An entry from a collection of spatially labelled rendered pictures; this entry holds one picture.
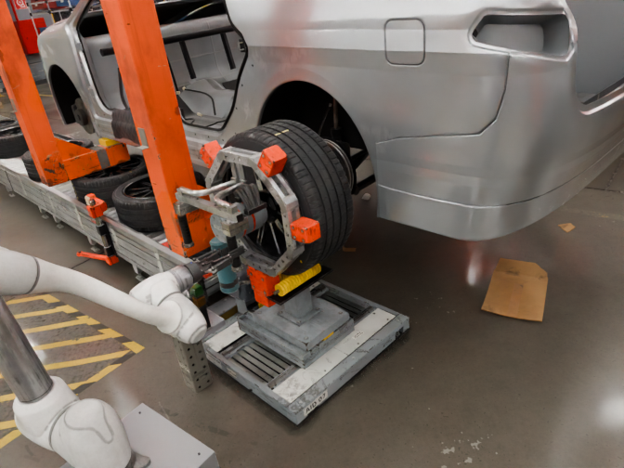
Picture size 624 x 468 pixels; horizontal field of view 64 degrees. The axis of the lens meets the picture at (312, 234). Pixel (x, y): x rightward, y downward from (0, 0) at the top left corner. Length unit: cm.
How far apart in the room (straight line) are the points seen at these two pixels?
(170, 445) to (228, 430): 57
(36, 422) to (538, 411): 186
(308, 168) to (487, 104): 68
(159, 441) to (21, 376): 49
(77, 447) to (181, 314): 46
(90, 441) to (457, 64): 160
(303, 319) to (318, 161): 85
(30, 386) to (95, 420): 22
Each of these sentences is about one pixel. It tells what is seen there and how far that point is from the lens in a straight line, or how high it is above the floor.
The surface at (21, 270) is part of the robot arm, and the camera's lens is 139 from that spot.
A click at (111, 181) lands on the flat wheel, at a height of 48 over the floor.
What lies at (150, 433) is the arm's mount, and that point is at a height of 40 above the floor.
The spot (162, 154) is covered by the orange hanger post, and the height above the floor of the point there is 107.
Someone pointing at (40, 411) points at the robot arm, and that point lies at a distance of 175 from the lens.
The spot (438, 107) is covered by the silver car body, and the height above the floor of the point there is 125.
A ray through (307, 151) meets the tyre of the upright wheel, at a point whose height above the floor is 110.
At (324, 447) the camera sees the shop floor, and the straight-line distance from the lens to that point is 222.
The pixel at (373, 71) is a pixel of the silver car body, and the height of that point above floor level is 136.
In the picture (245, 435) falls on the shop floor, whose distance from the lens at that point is 232.
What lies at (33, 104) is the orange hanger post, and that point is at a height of 113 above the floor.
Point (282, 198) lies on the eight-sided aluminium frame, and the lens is 188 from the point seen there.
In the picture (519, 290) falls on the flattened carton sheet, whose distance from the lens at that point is 307.
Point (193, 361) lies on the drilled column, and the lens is 246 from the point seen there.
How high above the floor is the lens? 170
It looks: 27 degrees down
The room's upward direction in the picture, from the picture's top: 7 degrees counter-clockwise
